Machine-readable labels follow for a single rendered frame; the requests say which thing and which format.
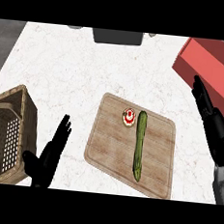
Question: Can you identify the white and red cupcake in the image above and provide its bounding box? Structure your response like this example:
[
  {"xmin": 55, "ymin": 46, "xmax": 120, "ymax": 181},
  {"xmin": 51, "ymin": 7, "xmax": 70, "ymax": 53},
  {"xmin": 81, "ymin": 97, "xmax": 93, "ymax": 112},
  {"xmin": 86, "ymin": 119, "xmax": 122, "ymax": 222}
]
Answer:
[{"xmin": 121, "ymin": 106, "xmax": 137, "ymax": 128}]

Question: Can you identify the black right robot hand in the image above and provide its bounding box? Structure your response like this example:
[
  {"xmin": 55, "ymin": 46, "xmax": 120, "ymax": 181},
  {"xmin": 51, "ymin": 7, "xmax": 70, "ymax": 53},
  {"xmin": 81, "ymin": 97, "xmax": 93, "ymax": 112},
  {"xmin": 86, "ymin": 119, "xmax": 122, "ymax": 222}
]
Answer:
[{"xmin": 183, "ymin": 74, "xmax": 224, "ymax": 167}]

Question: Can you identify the wooden cutting board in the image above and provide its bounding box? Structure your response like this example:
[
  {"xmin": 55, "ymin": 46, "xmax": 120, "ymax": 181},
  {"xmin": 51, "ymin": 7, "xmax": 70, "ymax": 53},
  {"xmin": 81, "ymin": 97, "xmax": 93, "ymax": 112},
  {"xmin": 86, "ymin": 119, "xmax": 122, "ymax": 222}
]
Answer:
[{"xmin": 79, "ymin": 90, "xmax": 182, "ymax": 200}]

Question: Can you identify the dark grey appliance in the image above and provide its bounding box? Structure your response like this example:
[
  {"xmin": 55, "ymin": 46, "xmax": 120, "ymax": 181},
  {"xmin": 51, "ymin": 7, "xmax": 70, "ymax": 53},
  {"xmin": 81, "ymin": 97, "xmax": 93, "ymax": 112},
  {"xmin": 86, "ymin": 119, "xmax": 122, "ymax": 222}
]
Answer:
[{"xmin": 91, "ymin": 28, "xmax": 145, "ymax": 48}]

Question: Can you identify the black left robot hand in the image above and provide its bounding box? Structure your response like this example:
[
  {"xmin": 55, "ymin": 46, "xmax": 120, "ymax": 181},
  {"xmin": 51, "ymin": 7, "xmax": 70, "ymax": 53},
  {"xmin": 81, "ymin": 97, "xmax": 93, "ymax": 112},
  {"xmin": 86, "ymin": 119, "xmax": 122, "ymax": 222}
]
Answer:
[{"xmin": 18, "ymin": 109, "xmax": 73, "ymax": 191}]

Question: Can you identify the brown wicker basket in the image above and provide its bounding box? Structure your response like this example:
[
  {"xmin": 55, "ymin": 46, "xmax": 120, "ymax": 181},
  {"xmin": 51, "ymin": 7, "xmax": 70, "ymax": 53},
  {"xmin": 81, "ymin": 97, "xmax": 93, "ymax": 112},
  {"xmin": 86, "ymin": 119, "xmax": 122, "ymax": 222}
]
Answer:
[{"xmin": 0, "ymin": 82, "xmax": 43, "ymax": 188}]

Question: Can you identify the green cucumber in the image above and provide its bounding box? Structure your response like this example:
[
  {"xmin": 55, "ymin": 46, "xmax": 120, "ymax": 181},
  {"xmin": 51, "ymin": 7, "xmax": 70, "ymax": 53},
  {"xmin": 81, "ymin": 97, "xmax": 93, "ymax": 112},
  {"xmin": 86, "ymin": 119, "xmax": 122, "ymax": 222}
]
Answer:
[{"xmin": 130, "ymin": 110, "xmax": 150, "ymax": 183}]

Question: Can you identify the red box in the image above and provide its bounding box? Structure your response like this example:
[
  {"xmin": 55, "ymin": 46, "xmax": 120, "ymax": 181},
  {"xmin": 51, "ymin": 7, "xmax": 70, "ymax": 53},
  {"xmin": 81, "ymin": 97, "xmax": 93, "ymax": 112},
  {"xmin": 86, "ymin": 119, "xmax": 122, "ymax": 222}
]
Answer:
[{"xmin": 166, "ymin": 36, "xmax": 224, "ymax": 131}]

